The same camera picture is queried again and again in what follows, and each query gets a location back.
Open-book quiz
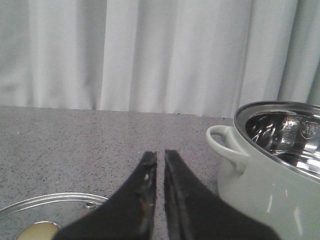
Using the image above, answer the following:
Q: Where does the glass pot lid steel rim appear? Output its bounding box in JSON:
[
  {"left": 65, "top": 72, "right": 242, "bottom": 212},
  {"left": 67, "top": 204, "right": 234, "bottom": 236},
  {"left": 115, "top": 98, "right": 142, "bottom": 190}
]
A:
[{"left": 0, "top": 192, "right": 108, "bottom": 240}]

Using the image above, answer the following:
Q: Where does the pale green electric cooking pot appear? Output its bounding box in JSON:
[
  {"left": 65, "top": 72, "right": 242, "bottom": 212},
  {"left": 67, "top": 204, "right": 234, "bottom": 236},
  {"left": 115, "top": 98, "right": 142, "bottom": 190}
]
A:
[{"left": 206, "top": 101, "right": 320, "bottom": 240}]

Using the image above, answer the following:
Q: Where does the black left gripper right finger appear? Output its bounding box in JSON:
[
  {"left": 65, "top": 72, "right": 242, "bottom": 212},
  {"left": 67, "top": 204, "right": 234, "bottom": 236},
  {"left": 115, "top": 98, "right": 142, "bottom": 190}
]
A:
[{"left": 164, "top": 150, "right": 279, "bottom": 240}]

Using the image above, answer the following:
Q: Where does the white pleated curtain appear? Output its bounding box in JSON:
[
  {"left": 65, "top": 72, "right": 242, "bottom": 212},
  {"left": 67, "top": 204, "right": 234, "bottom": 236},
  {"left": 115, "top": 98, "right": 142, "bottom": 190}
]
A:
[{"left": 0, "top": 0, "right": 320, "bottom": 117}]

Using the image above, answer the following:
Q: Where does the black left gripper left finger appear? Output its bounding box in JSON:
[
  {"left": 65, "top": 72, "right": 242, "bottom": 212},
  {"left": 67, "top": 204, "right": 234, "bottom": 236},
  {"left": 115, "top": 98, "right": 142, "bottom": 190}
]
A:
[{"left": 54, "top": 151, "right": 157, "bottom": 240}]

